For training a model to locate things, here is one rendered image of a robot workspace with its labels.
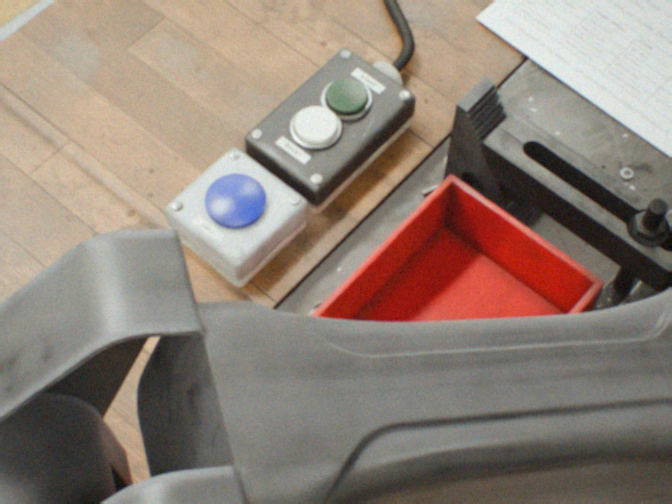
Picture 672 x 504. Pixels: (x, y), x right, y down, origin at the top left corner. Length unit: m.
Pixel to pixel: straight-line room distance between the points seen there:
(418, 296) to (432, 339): 0.48
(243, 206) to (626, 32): 0.33
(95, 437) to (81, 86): 0.58
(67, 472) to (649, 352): 0.17
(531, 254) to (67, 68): 0.36
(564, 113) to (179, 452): 0.63
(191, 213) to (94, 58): 0.17
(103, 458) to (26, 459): 0.03
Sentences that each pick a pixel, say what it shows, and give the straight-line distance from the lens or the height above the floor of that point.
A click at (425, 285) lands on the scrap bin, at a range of 0.82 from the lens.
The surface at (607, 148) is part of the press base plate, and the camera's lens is 0.90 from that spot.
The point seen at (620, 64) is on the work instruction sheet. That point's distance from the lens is 0.95.
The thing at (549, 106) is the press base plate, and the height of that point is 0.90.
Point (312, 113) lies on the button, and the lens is 0.85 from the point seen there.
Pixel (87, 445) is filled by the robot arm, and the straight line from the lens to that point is 0.35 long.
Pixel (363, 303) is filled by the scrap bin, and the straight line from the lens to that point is 0.80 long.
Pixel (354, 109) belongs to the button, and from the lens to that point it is 0.85.
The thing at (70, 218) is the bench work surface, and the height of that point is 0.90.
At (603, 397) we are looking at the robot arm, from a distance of 0.35.
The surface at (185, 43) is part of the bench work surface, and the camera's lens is 0.94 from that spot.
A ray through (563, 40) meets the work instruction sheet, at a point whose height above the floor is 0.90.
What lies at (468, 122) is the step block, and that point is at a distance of 0.80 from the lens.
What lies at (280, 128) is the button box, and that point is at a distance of 0.85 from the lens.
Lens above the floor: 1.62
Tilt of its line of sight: 60 degrees down
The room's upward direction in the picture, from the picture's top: 2 degrees clockwise
